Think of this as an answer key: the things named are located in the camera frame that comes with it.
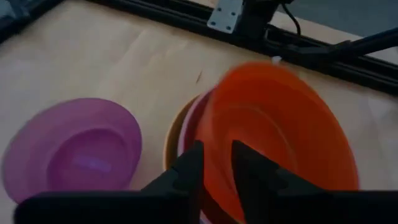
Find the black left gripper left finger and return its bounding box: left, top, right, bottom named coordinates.
left=141, top=139, right=205, bottom=200

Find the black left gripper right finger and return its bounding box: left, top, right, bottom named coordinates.
left=231, top=139, right=326, bottom=220

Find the large pink plastic bowl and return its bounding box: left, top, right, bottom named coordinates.
left=177, top=88, right=216, bottom=224

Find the small orange-red plastic bowl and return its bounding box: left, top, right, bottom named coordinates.
left=193, top=60, right=361, bottom=223

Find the small purple plastic bowl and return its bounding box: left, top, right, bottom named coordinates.
left=1, top=97, right=144, bottom=205

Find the black aluminium table frame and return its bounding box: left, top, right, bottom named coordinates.
left=0, top=0, right=398, bottom=96

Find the silver metal mounting bracket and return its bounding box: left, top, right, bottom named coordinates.
left=206, top=0, right=244, bottom=34

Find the black right arm base cable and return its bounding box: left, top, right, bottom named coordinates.
left=280, top=2, right=303, bottom=37

